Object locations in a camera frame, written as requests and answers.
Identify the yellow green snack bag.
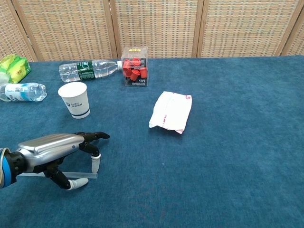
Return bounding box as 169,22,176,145
0,54,32,84

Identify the blue label water bottle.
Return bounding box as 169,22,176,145
0,82,48,103

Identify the clear box of red plugs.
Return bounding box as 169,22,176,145
121,46,149,87

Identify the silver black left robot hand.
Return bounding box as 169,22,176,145
9,131,111,191

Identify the white paper cup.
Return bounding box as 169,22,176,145
57,82,91,119

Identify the green label water bottle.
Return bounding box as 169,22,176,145
58,59,123,83

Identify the white red tissue pack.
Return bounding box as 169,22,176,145
149,91,192,135

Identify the woven folding screen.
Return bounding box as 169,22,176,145
0,0,304,62

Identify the clear plastic straw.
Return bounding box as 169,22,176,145
17,171,98,180

